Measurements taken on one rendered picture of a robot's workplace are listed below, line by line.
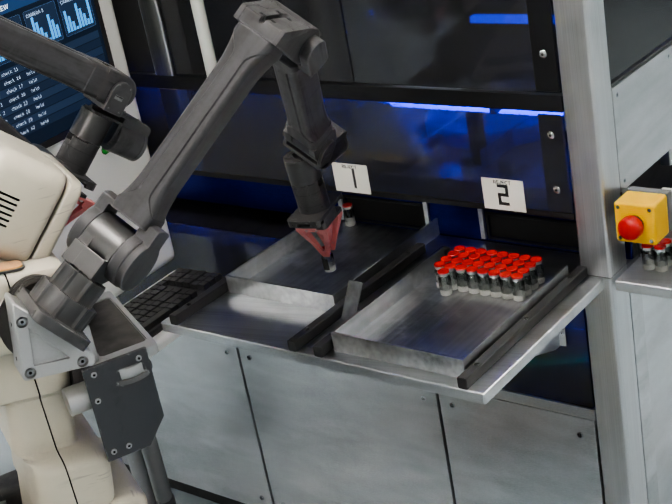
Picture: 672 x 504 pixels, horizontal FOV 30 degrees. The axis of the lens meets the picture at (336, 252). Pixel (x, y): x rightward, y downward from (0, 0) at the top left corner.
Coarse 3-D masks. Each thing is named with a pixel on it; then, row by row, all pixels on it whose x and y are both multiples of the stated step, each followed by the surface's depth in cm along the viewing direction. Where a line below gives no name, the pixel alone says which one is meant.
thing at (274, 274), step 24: (288, 240) 250; (360, 240) 249; (384, 240) 247; (408, 240) 237; (264, 264) 245; (288, 264) 245; (312, 264) 243; (336, 264) 241; (360, 264) 239; (384, 264) 232; (240, 288) 236; (264, 288) 231; (288, 288) 227; (312, 288) 233; (336, 288) 231
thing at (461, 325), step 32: (416, 288) 225; (544, 288) 210; (352, 320) 212; (384, 320) 216; (416, 320) 214; (448, 320) 212; (480, 320) 210; (512, 320) 203; (352, 352) 207; (384, 352) 202; (416, 352) 198; (448, 352) 202; (480, 352) 196
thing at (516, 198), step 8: (488, 184) 223; (496, 184) 222; (504, 184) 220; (512, 184) 219; (520, 184) 218; (488, 192) 223; (496, 192) 222; (504, 192) 221; (512, 192) 220; (520, 192) 219; (488, 200) 224; (496, 200) 223; (504, 200) 222; (512, 200) 221; (520, 200) 220; (496, 208) 224; (504, 208) 223; (512, 208) 222; (520, 208) 221
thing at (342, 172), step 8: (336, 168) 244; (344, 168) 242; (352, 168) 241; (360, 168) 240; (336, 176) 244; (344, 176) 243; (352, 176) 242; (360, 176) 241; (336, 184) 245; (344, 184) 244; (352, 184) 243; (360, 184) 242; (368, 184) 240; (360, 192) 242; (368, 192) 241
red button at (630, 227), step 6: (630, 216) 205; (624, 222) 205; (630, 222) 204; (636, 222) 204; (618, 228) 206; (624, 228) 205; (630, 228) 204; (636, 228) 204; (642, 228) 205; (624, 234) 206; (630, 234) 205; (636, 234) 204; (630, 240) 206
